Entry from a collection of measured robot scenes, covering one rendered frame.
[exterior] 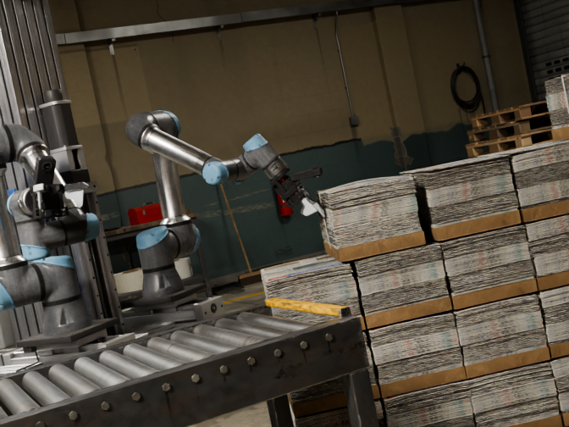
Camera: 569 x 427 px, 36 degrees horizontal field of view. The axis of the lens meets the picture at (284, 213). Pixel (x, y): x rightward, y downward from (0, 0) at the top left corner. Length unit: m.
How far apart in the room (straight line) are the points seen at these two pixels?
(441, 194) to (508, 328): 0.49
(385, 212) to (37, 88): 1.22
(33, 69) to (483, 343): 1.73
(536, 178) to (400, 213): 0.47
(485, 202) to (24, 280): 1.46
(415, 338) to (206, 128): 7.12
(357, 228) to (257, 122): 7.27
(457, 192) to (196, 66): 7.19
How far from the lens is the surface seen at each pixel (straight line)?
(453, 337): 2.90
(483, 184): 2.90
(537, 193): 2.95
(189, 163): 2.92
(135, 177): 9.46
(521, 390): 3.01
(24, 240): 2.41
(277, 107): 10.14
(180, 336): 2.29
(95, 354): 2.31
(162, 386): 1.84
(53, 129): 2.95
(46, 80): 3.06
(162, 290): 3.05
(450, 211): 2.86
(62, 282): 2.68
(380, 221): 2.80
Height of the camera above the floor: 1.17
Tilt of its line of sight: 3 degrees down
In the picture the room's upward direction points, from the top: 12 degrees counter-clockwise
